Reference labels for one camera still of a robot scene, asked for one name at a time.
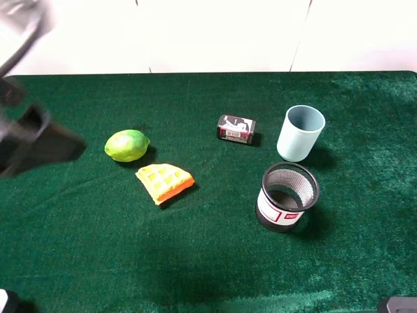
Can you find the light blue cup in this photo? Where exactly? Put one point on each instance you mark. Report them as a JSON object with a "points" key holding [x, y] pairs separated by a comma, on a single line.
{"points": [[300, 130]]}

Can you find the green lime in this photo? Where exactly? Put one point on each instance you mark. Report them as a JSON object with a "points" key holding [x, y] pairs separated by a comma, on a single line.
{"points": [[127, 145]]}

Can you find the grey device bottom right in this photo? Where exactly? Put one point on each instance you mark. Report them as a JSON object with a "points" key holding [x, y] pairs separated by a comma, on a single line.
{"points": [[397, 304]]}

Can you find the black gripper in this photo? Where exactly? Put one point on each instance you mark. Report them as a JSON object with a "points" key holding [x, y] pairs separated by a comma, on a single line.
{"points": [[32, 141]]}

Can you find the black mesh pen holder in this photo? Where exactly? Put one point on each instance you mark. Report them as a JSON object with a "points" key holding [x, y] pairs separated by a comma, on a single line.
{"points": [[287, 191]]}

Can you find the yellow orange waffle toy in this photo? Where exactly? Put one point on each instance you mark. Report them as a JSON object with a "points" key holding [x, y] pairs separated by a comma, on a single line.
{"points": [[164, 181]]}

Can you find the green velvet table cloth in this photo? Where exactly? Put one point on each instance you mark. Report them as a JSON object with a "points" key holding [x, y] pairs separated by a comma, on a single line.
{"points": [[86, 236]]}

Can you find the small black printed box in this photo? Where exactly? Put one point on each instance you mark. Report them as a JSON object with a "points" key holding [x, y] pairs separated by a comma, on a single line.
{"points": [[236, 129]]}

